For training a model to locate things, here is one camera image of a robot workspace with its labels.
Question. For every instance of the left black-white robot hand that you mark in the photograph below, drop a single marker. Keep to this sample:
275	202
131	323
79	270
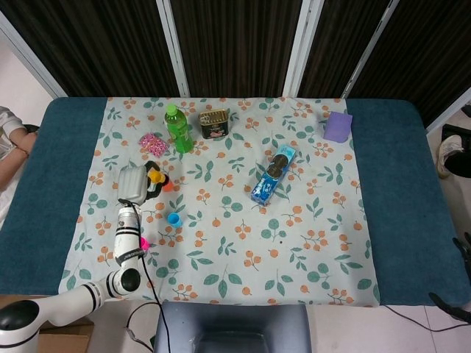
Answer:
131	185

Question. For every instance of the right black-white robot hand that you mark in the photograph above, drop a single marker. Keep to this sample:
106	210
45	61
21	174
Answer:
464	310

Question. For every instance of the yellow plastic cup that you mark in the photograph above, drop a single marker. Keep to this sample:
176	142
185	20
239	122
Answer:
156	177

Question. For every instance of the light blue plastic cup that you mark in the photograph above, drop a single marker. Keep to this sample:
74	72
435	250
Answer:
174	219

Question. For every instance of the pink plastic cup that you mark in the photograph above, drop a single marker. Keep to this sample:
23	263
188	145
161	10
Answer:
146	243

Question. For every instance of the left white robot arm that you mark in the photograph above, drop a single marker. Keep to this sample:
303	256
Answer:
127	239

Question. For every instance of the bystander bare forearm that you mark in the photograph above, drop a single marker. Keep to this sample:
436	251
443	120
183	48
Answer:
24	141

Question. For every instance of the orange plastic cup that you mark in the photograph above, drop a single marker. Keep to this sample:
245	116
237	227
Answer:
168	187

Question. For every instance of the pink patterned candy bag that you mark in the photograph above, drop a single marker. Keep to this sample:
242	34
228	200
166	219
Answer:
153	144

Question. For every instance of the green drink bottle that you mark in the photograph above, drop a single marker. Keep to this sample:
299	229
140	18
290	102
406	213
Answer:
179	128

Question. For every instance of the black and gold tin can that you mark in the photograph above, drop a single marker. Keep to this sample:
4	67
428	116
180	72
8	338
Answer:
214	125

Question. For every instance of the floral tablecloth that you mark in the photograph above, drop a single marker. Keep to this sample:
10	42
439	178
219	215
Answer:
239	235

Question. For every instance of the teal table cover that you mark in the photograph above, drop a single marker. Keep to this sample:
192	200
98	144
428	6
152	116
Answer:
401	191

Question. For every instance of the bystander white garment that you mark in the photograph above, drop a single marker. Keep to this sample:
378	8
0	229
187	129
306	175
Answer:
9	117

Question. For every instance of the blue cookie package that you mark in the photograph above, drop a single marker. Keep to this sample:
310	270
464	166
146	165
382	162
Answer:
273	173

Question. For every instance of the dark folding screen panel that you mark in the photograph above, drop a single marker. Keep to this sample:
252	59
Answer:
235	44
92	44
342	44
423	55

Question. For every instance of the black trouser leg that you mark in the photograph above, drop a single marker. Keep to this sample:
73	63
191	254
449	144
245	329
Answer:
461	162

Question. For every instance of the white sneaker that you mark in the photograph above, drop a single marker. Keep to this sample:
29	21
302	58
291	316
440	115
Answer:
449	154

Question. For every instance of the brown cardboard box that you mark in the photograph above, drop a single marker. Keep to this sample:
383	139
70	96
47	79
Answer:
70	336

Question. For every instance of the black chair base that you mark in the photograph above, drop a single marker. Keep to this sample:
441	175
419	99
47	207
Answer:
456	130

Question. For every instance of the purple box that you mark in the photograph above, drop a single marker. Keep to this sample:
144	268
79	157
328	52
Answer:
337	126

